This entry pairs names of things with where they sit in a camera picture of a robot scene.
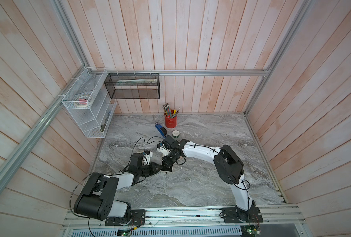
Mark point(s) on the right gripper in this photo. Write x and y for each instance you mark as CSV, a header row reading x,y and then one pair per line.
x,y
164,160

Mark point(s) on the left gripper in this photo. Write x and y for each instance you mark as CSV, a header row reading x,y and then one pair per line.
x,y
152,165

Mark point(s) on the cream jewelry box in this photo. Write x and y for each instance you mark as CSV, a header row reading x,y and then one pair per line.
x,y
167,169

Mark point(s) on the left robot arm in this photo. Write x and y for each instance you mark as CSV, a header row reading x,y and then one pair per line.
x,y
97,198

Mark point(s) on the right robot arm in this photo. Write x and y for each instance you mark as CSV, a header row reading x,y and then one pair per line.
x,y
229,166

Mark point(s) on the green sticker roll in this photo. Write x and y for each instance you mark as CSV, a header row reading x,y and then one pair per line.
x,y
175,134

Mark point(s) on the blue stapler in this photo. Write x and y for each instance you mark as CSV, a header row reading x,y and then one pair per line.
x,y
161,130

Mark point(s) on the red pen holder cup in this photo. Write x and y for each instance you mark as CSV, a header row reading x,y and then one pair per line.
x,y
170,123

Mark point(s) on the pens in cup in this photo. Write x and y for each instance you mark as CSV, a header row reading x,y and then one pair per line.
x,y
169,110

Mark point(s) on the tape roll on shelf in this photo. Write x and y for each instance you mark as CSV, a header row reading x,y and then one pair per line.
x,y
83,101

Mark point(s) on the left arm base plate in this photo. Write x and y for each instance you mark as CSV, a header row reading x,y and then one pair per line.
x,y
133,218

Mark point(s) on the black mesh wall basket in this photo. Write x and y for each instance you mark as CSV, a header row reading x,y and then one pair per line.
x,y
133,85

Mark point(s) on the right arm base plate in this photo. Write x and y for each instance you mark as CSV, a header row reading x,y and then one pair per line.
x,y
236,215

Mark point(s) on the white wire wall shelf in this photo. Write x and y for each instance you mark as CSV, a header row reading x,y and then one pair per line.
x,y
94,120

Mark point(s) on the aluminium front rail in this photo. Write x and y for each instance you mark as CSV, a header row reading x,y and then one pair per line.
x,y
205,216

